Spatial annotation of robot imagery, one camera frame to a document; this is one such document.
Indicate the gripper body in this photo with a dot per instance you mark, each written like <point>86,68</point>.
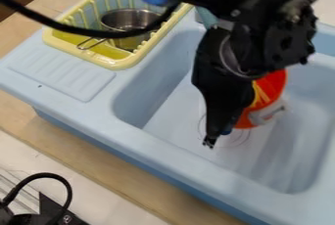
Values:
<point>218,69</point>

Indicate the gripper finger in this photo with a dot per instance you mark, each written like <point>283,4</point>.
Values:
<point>220,121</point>
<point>268,112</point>

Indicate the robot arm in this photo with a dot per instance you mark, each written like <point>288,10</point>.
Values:
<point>270,17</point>

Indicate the toy sink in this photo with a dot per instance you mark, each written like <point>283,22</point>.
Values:
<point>131,105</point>

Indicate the silver pot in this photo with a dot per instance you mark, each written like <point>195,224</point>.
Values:
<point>126,20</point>

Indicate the tap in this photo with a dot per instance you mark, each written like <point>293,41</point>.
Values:
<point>207,17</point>

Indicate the dish rack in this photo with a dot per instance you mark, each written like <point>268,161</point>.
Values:
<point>109,53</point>

